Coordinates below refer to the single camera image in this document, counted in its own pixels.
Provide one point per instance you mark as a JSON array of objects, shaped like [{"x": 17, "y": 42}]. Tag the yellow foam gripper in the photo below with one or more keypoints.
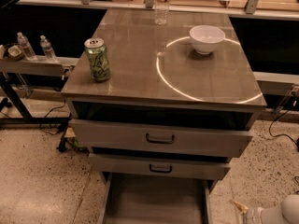
[{"x": 252, "y": 215}]

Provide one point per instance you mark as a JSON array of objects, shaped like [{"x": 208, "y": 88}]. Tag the grey drawer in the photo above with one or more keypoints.
[
  {"x": 158, "y": 131},
  {"x": 142, "y": 165},
  {"x": 145, "y": 199}
]

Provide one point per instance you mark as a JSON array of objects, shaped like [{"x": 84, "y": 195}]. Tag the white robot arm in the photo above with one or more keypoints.
[{"x": 287, "y": 212}]

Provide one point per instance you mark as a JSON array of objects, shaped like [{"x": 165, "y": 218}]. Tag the grey drawer cabinet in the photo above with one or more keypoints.
[{"x": 153, "y": 65}]

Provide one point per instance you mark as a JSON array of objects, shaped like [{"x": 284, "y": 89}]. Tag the grey right bench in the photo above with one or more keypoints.
[{"x": 281, "y": 91}]

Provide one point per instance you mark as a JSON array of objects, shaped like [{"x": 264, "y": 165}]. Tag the white ceramic bowl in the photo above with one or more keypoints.
[{"x": 205, "y": 38}]

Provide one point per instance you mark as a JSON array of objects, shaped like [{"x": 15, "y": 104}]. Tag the green soda can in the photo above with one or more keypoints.
[{"x": 96, "y": 52}]

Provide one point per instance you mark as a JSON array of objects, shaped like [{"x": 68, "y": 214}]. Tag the clear bottle on cabinet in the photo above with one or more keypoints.
[{"x": 161, "y": 10}]

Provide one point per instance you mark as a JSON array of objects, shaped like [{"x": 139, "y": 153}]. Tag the right plastic water bottle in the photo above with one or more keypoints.
[{"x": 48, "y": 49}]

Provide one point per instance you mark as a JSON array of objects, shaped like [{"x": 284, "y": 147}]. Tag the plastic water bottle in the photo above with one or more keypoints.
[
  {"x": 26, "y": 47},
  {"x": 48, "y": 49}
]

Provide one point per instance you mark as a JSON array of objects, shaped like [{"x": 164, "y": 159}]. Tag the grey side table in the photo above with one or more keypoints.
[{"x": 37, "y": 73}]

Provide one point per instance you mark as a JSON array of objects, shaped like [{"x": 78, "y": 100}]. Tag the left plastic water bottle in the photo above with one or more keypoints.
[{"x": 26, "y": 47}]

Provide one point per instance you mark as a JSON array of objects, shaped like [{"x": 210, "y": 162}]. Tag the small round dish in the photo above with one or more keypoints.
[{"x": 12, "y": 52}]

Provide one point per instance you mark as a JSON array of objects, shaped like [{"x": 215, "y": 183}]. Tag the grey back shelf rail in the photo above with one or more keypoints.
[{"x": 149, "y": 0}]

